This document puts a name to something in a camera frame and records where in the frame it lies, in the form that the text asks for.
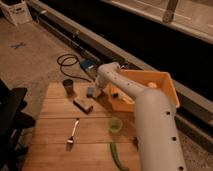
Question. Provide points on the small brown box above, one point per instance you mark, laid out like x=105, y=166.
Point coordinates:
x=81, y=104

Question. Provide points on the green plastic cup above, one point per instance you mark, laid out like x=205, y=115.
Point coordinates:
x=115, y=125

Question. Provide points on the orange fruit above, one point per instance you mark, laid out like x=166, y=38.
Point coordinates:
x=152, y=85

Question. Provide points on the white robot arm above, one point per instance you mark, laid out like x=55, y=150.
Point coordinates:
x=158, y=141

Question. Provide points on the black chair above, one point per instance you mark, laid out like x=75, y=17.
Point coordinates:
x=12, y=122

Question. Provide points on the silver fork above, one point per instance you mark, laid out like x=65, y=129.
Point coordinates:
x=71, y=138

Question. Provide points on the green vegetable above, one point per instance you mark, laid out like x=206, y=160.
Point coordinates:
x=116, y=159

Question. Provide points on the blue sponge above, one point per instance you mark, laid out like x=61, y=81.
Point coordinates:
x=90, y=92

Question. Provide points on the dark metal cup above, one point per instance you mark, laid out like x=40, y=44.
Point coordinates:
x=68, y=85

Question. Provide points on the yellow plastic tray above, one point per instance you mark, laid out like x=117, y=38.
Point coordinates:
x=163, y=80

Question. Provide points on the white cardboard box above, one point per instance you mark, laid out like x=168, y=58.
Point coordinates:
x=16, y=14

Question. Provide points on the small dark item in tray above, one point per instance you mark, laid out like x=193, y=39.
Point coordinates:
x=115, y=95

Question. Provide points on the blue power device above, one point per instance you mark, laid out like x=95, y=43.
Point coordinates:
x=89, y=67

